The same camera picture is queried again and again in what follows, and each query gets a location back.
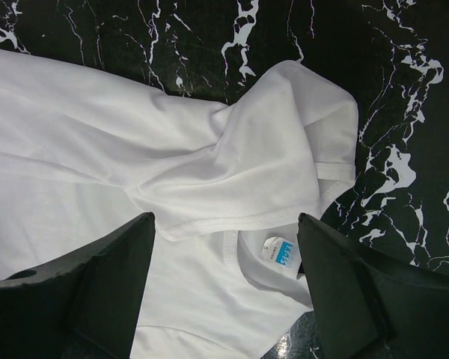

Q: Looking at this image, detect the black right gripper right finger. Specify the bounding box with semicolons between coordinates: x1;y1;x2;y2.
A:
297;214;449;358

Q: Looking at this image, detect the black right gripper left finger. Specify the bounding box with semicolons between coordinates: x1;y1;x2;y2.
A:
0;213;156;358

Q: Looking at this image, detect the white t shirt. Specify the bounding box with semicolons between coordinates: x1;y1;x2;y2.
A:
0;50;358;358

